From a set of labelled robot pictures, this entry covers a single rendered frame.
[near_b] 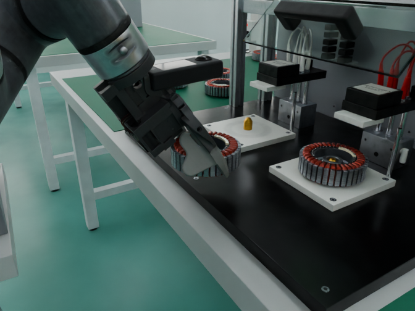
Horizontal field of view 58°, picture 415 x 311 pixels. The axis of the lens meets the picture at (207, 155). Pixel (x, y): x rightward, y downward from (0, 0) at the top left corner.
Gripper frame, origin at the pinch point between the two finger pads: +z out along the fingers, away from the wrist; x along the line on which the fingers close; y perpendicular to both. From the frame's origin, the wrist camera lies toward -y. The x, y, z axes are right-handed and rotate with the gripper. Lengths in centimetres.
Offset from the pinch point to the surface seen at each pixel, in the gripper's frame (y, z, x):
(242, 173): -3.7, 9.1, -0.9
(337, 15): -15.0, -17.5, 19.1
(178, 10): -186, 136, -462
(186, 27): -185, 162, -462
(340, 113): -21.6, 7.0, 6.9
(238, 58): -28.5, 9.2, -32.9
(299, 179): -9.0, 10.9, 7.8
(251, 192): -1.3, 7.6, 5.4
